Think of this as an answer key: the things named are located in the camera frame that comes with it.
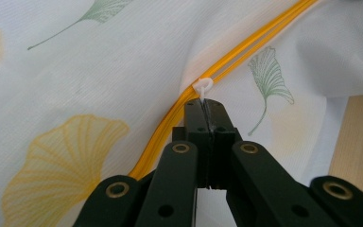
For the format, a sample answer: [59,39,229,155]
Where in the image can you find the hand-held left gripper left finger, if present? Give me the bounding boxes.
[172,97,212,189]

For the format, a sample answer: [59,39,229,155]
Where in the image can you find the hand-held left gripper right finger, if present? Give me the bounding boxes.
[205,98,243,190]

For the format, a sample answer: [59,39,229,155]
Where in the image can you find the white zipper pull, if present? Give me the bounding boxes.
[192,77,215,102]

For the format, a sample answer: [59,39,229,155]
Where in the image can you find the white leaf-print mesh bag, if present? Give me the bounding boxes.
[0,0,363,227]

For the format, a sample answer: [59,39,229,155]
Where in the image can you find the light wooden board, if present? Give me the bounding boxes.
[327,92,363,197]

